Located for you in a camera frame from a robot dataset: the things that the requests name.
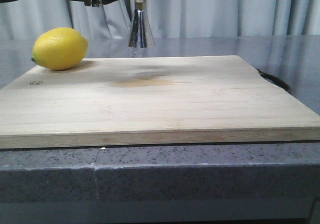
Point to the steel double jigger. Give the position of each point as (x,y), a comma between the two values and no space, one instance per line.
(140,32)

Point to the yellow lemon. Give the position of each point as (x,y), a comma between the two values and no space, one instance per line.
(59,49)

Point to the grey curtain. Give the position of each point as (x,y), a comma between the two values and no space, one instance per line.
(27,19)

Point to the light wooden cutting board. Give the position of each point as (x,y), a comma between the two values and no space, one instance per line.
(127,101)

